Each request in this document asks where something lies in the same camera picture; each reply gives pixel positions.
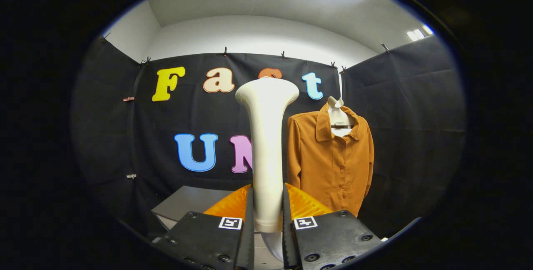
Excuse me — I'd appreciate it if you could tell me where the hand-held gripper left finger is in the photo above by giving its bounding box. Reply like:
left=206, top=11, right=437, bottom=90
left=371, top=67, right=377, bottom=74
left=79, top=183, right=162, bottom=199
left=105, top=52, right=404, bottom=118
left=152, top=182, right=255, bottom=270

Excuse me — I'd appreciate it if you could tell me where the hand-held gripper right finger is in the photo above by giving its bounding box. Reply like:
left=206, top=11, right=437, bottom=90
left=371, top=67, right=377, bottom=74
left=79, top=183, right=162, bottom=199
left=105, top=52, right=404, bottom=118
left=282, top=182, right=383, bottom=270

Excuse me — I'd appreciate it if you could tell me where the orange button shirt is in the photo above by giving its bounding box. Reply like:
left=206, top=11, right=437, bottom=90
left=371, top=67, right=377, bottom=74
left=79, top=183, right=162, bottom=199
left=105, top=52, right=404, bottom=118
left=286, top=102, right=374, bottom=217

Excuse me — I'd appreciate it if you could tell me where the white garment steamer head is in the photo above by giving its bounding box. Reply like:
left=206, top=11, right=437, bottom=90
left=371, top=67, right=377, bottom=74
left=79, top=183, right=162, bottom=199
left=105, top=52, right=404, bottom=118
left=235, top=77, right=300, bottom=233

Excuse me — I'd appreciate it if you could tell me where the white plastic hanger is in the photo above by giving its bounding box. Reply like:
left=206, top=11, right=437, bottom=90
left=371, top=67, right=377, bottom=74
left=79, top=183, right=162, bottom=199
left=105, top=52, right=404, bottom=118
left=326, top=96, right=355, bottom=138

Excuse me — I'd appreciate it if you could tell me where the black backdrop cloth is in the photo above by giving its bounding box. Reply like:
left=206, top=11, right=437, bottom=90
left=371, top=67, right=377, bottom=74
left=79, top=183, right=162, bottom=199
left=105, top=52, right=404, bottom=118
left=71, top=35, right=466, bottom=237

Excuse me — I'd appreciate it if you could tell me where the row of black clips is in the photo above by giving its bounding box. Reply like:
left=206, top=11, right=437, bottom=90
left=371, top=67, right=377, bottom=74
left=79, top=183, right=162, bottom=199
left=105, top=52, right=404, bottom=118
left=102, top=32, right=391, bottom=73

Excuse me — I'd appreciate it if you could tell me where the square ceiling light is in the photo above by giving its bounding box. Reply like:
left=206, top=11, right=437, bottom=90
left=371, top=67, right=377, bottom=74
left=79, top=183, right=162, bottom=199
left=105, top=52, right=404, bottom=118
left=406, top=25, right=434, bottom=42

